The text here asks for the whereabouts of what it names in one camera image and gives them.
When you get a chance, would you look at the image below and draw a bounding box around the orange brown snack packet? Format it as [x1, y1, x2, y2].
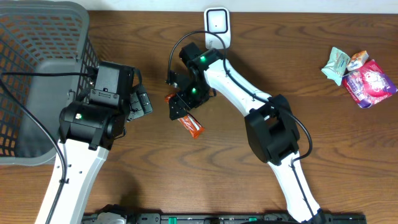
[165, 94, 205, 139]

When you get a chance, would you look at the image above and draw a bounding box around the teal tissue pack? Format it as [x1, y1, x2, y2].
[321, 47, 351, 86]

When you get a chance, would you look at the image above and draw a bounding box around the small orange tissue pack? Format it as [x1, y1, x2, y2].
[346, 50, 369, 72]

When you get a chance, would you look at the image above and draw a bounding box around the red purple snack packet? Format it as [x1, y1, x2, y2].
[342, 60, 397, 108]

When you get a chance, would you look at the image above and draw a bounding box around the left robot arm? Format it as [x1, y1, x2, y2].
[36, 62, 153, 223]

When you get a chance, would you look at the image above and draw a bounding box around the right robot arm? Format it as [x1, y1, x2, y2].
[167, 43, 322, 223]

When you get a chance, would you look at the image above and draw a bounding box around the white barcode scanner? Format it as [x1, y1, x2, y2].
[204, 7, 231, 50]

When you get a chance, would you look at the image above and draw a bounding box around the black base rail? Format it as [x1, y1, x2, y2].
[81, 212, 368, 224]

